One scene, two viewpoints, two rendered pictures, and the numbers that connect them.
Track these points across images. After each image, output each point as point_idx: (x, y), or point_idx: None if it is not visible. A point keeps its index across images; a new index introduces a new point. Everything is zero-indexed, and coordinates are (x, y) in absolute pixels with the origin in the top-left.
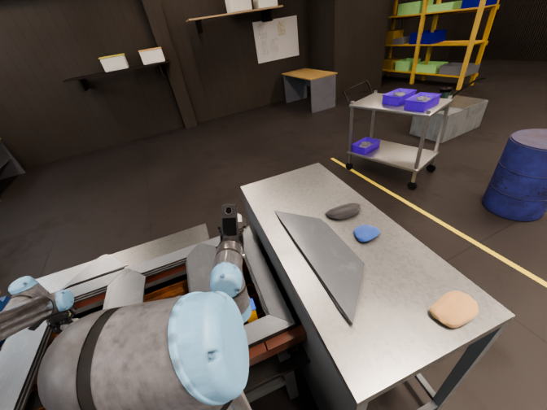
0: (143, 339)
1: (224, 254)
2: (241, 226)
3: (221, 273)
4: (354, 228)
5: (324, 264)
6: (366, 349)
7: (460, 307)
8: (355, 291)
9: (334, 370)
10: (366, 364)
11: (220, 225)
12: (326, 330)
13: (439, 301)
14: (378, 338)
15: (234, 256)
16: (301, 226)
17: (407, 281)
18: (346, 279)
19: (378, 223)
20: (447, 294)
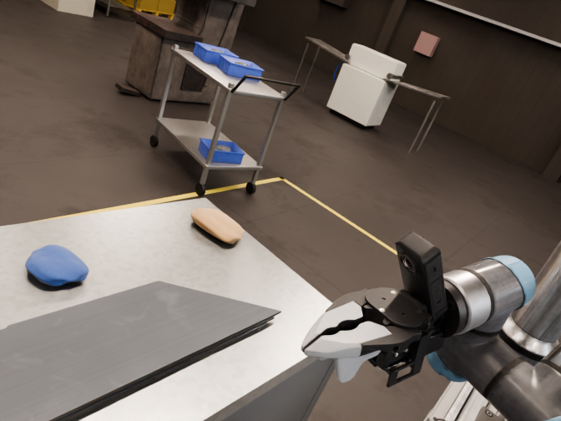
0: None
1: (489, 272)
2: (380, 289)
3: (521, 261)
4: (42, 278)
5: (171, 337)
6: (299, 309)
7: (220, 216)
8: (224, 301)
9: (320, 362)
10: (315, 311)
11: (412, 330)
12: (296, 349)
13: (215, 229)
14: (279, 296)
15: (475, 264)
16: (7, 391)
17: (177, 250)
18: (202, 308)
19: (14, 245)
20: (204, 220)
